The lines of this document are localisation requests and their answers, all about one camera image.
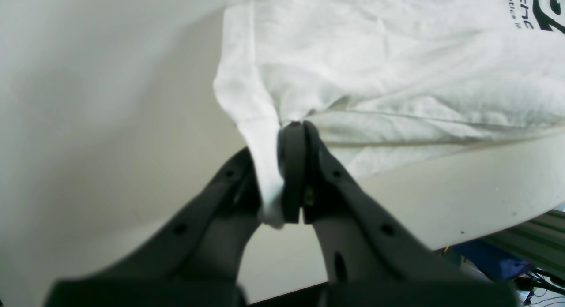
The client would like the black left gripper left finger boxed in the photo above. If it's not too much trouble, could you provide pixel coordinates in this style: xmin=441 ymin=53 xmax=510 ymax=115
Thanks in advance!
xmin=44 ymin=122 xmax=307 ymax=307

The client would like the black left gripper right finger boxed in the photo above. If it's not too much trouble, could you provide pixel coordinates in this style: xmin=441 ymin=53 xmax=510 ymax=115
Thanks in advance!
xmin=303 ymin=122 xmax=519 ymax=307

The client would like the white t-shirt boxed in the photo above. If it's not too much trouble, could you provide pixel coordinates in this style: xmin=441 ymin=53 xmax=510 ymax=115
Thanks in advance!
xmin=214 ymin=0 xmax=565 ymax=228

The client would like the blue object under table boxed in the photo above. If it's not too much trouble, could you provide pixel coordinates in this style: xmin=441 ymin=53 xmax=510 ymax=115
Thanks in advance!
xmin=453 ymin=239 xmax=533 ymax=281

